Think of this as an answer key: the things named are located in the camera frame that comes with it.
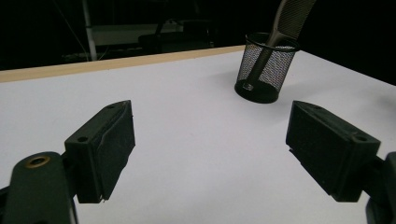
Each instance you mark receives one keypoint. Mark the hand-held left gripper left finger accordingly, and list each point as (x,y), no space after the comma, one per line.
(109,149)

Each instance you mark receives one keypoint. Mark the light wooden table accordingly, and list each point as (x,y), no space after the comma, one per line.
(93,65)

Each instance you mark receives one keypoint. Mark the black folding chair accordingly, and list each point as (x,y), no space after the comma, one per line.
(193,34)

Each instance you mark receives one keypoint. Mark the black mesh pen holder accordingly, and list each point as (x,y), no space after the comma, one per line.
(258,95)

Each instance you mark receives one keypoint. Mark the white table board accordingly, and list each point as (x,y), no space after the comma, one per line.
(202,140)

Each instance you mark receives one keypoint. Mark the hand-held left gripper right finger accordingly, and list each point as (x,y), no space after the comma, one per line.
(330,149)

